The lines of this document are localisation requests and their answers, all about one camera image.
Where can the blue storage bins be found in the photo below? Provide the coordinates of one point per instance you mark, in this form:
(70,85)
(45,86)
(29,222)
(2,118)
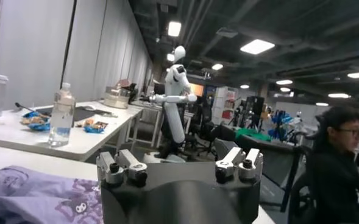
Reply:
(279,120)

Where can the black office chair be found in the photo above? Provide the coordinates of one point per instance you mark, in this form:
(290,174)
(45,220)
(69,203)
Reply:
(295,198)
(203,121)

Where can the small white robot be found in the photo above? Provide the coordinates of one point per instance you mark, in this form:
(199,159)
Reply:
(297,121)

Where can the clear plastic water bottle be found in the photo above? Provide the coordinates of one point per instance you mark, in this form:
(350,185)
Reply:
(61,121)

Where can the white shelf red boxes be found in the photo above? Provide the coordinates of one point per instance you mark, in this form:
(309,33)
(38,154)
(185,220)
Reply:
(225,103)

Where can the green cloth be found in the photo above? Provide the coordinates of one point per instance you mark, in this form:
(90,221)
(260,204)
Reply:
(252,134)

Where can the orange monitor screen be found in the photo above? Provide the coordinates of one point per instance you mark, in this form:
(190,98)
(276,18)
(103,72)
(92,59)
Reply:
(197,89)

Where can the metal steamer pot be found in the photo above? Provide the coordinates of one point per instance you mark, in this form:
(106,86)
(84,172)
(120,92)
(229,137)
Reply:
(116,99)

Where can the purple t-shirt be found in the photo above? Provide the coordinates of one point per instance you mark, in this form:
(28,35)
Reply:
(30,198)

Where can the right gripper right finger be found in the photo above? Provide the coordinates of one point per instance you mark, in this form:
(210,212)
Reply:
(240,164)

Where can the white rectangular table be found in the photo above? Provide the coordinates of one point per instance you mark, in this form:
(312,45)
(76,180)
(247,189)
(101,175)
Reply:
(84,143)

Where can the white humanoid robot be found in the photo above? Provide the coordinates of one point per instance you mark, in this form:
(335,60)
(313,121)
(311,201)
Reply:
(174,121)

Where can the person in black with glasses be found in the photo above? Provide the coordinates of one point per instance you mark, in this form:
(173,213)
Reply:
(334,182)

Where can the grey laptop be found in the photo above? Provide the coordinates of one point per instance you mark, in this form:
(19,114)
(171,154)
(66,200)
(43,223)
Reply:
(81,114)

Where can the blue snack packet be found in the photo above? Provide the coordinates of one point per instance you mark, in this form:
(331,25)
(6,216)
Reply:
(94,129)
(39,126)

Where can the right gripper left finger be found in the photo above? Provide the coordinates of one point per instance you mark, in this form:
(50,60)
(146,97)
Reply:
(121,167)

